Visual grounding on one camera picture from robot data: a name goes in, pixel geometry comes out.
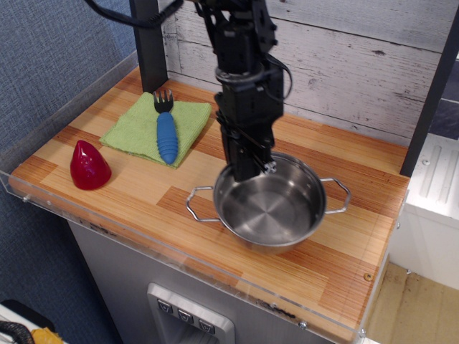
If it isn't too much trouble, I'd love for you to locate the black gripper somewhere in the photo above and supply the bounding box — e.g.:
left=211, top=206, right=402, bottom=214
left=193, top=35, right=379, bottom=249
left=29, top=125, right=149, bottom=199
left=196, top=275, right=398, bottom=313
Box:
left=215, top=66, right=284, bottom=181

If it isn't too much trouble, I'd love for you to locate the stainless steel pot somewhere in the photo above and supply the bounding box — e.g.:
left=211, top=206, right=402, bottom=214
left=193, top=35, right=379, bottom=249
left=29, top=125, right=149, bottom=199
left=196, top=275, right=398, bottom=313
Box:
left=185, top=150, right=351, bottom=256

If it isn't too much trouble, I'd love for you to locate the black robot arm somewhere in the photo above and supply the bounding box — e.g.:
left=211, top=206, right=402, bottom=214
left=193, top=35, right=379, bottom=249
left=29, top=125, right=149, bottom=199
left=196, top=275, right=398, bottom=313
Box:
left=194, top=1, right=287, bottom=182

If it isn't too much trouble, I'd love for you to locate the yellow object at corner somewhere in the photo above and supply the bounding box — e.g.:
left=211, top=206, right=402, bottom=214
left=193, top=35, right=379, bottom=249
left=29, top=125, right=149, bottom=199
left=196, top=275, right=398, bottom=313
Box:
left=32, top=328, right=65, bottom=344

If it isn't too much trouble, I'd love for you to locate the green folded cloth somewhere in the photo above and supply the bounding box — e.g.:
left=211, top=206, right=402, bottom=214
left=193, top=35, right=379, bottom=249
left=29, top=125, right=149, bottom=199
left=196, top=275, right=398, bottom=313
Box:
left=100, top=92, right=212, bottom=168

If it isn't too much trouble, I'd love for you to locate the clear acrylic table guard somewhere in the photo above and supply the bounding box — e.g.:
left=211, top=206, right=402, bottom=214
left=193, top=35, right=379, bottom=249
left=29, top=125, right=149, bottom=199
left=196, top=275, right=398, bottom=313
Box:
left=9, top=71, right=408, bottom=343

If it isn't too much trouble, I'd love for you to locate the red plastic strawberry toy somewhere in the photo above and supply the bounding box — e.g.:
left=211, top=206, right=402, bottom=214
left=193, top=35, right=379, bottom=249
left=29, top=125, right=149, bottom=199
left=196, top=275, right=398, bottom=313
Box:
left=70, top=140, right=112, bottom=190

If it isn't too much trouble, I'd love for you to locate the grey toy fridge cabinet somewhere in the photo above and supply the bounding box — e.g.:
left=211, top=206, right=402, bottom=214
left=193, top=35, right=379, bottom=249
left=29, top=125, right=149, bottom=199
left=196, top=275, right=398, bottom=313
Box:
left=70, top=223, right=327, bottom=343

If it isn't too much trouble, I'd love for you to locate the silver dispenser button panel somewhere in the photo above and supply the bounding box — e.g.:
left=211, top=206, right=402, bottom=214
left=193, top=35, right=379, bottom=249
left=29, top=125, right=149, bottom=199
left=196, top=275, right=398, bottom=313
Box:
left=147, top=283, right=236, bottom=343

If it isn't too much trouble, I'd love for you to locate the white toy sink unit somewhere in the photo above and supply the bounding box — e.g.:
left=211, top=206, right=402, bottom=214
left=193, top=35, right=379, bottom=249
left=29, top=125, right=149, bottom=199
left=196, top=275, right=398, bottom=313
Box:
left=388, top=134, right=458, bottom=289

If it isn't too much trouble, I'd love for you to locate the blue handled black fork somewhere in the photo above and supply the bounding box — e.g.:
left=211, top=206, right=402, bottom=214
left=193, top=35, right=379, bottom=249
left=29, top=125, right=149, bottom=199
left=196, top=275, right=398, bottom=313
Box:
left=153, top=90, right=179, bottom=165

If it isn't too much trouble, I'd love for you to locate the black cable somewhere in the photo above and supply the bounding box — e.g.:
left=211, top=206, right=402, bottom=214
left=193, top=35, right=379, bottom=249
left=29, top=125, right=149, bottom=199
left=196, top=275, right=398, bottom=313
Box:
left=84, top=0, right=186, bottom=29

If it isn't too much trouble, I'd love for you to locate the dark right vertical post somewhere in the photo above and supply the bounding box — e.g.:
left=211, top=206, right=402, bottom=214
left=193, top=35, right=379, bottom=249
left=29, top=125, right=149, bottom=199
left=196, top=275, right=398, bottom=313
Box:
left=399, top=9, right=458, bottom=177

